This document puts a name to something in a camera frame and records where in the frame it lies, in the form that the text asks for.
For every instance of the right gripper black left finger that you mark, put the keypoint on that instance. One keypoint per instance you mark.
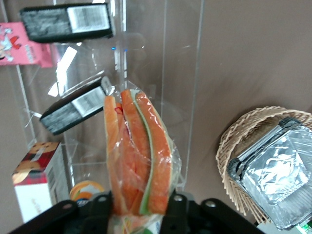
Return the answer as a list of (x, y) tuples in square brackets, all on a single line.
[(97, 212)]

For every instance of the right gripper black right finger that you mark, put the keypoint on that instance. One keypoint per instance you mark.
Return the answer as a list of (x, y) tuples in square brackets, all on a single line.
[(179, 212)]

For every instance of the triangle sandwich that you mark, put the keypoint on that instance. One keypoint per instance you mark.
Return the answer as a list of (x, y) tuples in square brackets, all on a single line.
[(136, 151)]

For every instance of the orange lid yogurt cup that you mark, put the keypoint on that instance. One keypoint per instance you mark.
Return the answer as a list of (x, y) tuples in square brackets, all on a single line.
[(84, 191)]

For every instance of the light straw wicker basket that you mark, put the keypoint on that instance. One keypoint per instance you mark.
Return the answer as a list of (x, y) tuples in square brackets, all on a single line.
[(226, 190)]

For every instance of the red plaid cookie box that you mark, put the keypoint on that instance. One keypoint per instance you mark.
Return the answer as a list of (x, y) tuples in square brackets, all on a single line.
[(34, 175)]

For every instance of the small black carton box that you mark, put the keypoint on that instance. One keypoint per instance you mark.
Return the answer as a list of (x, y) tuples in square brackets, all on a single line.
[(56, 24), (63, 117)]

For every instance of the aluminium foil container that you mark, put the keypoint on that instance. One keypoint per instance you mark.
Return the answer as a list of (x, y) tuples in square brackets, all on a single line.
[(275, 170)]

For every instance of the clear acrylic stepped display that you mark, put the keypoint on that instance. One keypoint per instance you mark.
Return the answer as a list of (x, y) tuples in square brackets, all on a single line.
[(175, 73)]

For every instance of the brown table cover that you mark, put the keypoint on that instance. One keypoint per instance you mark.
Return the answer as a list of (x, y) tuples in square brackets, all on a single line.
[(248, 56)]

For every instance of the pink snack packet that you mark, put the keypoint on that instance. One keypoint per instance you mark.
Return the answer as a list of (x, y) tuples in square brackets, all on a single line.
[(14, 48)]

